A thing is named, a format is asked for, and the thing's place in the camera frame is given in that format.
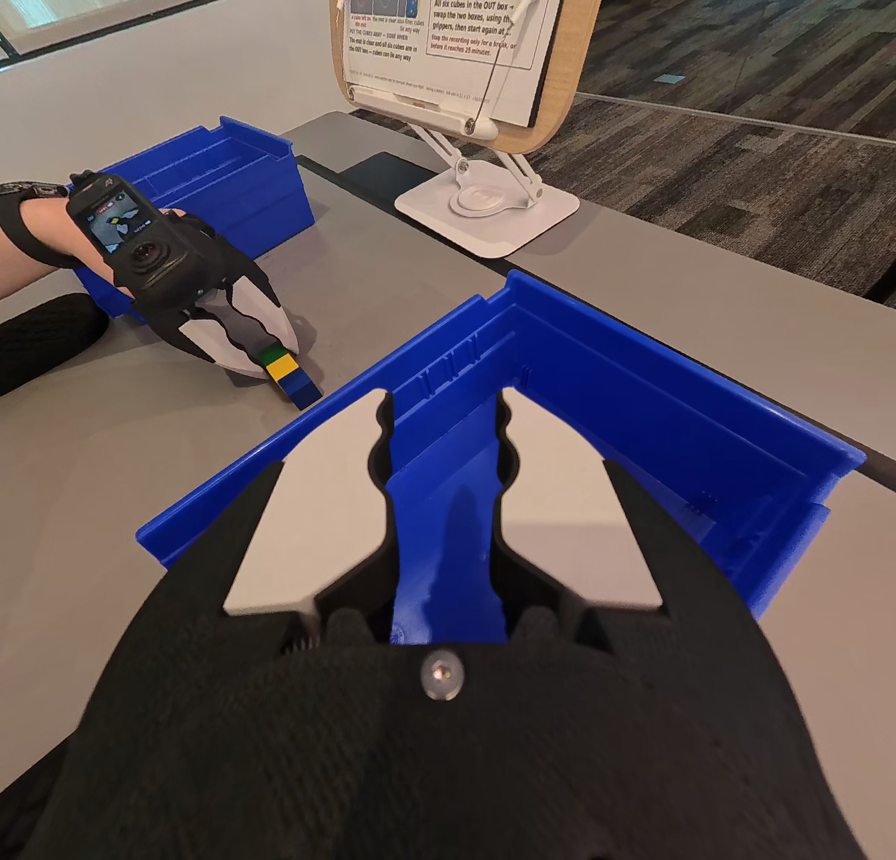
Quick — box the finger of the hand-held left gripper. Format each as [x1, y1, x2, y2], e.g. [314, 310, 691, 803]
[178, 313, 272, 379]
[224, 275, 301, 357]

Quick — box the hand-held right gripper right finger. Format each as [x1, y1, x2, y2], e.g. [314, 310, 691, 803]
[493, 387, 665, 643]

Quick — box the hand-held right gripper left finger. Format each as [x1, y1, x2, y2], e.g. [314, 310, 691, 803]
[223, 387, 398, 642]

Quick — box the blue wooden cube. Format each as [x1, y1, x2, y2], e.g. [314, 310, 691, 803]
[280, 370, 323, 412]

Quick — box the blue plastic bin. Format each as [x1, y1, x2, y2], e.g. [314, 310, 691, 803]
[135, 269, 868, 645]
[70, 116, 315, 324]

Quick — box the black wristwatch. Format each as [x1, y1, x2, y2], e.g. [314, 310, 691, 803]
[0, 181, 93, 271]

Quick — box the printed instruction sheet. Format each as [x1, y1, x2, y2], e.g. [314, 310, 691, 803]
[343, 0, 573, 131]

